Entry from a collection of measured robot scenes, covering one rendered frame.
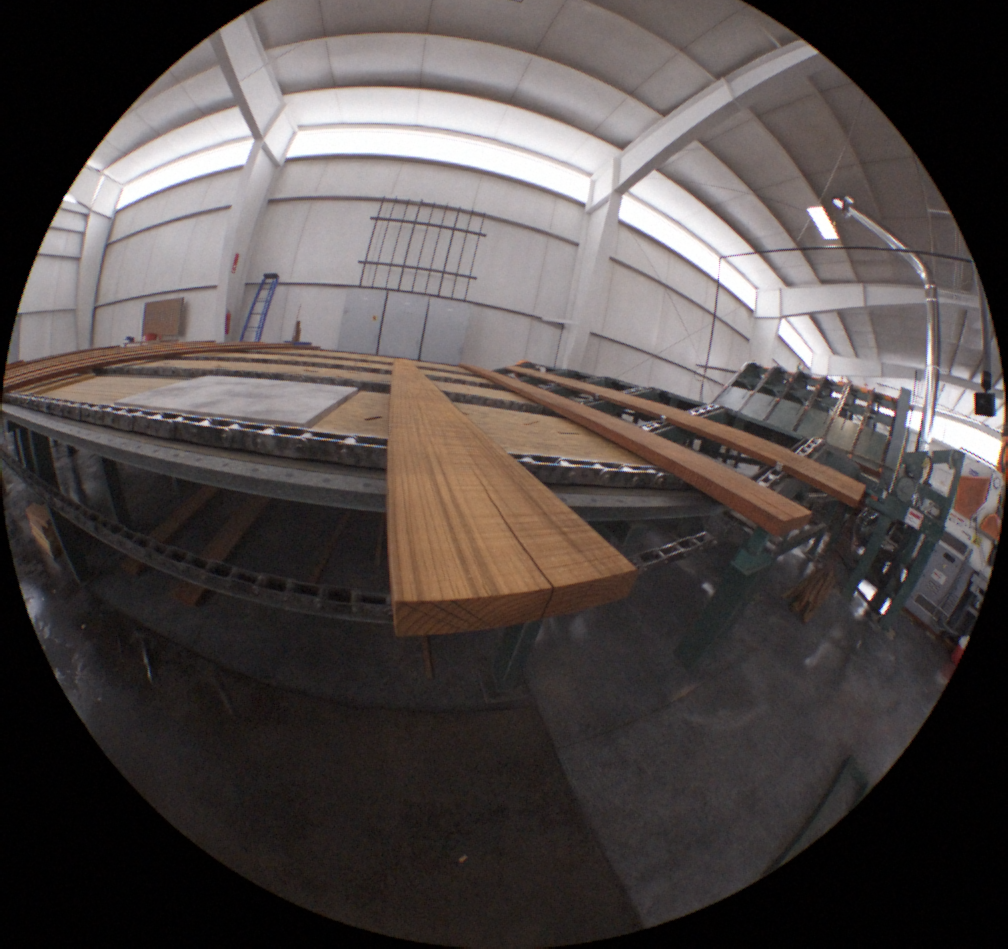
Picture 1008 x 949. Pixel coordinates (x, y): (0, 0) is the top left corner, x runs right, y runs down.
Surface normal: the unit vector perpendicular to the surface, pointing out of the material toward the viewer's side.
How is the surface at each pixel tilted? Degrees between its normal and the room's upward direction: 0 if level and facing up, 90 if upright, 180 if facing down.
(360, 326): 90
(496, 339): 87
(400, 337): 90
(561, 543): 0
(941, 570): 90
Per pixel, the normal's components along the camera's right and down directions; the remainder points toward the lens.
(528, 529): 0.19, -0.95
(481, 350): 0.23, 0.27
